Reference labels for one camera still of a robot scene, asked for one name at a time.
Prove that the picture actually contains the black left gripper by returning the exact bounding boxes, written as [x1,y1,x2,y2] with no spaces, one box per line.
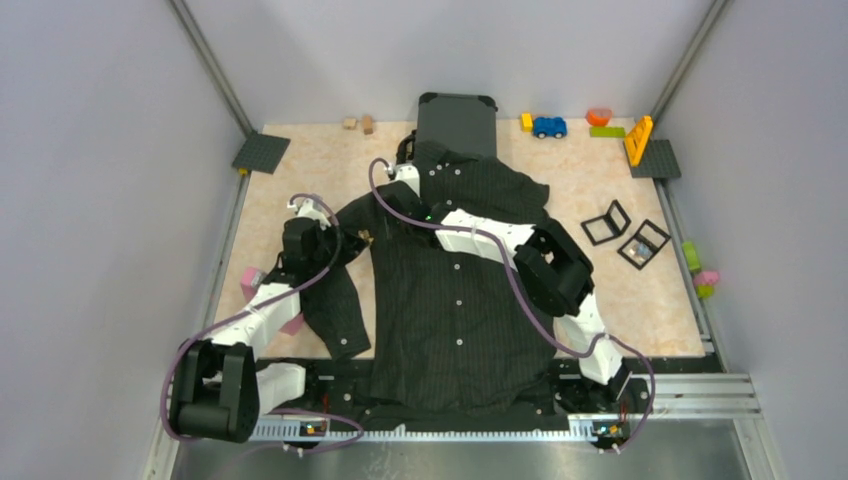
[308,217,368,272]

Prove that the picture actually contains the black pinstriped button shirt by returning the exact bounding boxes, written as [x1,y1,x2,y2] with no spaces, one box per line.
[303,140,559,417]

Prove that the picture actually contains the black frame brooch box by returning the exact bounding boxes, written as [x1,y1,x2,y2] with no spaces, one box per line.
[580,199,632,246]

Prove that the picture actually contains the pink gold brooch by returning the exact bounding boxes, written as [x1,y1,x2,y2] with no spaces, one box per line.
[358,230,374,245]

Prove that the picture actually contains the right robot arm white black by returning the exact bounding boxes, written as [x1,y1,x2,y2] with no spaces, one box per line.
[370,159,632,412]

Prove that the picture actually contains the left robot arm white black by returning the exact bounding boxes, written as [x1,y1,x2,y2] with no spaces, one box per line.
[160,193,343,443]

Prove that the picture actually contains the wooden block right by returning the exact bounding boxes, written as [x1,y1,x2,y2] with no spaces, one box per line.
[361,115,375,135]

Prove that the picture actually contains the pink stapler box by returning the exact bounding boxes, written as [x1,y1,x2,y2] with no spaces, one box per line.
[240,267,305,336]

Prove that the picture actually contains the dark grey case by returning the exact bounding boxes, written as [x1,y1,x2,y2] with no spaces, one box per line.
[395,92,499,168]

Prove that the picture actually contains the left dark grey baseplate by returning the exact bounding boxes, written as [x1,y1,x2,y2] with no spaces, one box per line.
[231,131,291,175]

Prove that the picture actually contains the dark grey baseplate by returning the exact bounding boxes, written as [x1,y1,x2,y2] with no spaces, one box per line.
[231,131,291,175]
[630,139,682,180]

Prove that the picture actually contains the yellow toy brick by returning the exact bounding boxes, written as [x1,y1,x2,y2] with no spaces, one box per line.
[520,112,533,132]

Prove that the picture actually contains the blue toy car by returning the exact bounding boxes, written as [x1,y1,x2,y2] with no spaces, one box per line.
[532,116,568,139]

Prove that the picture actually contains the orange bowl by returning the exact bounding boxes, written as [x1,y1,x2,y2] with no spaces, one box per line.
[585,108,613,127]

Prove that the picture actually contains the green flat brick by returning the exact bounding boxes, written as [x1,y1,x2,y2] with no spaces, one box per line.
[589,126,627,139]

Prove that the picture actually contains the orange toy ladder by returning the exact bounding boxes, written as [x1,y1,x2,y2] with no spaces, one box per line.
[623,115,654,168]

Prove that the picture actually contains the right dark grey baseplate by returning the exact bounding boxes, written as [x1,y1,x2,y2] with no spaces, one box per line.
[630,139,682,180]

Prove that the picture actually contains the green pink toy bricks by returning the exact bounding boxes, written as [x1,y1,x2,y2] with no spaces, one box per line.
[681,241,721,299]

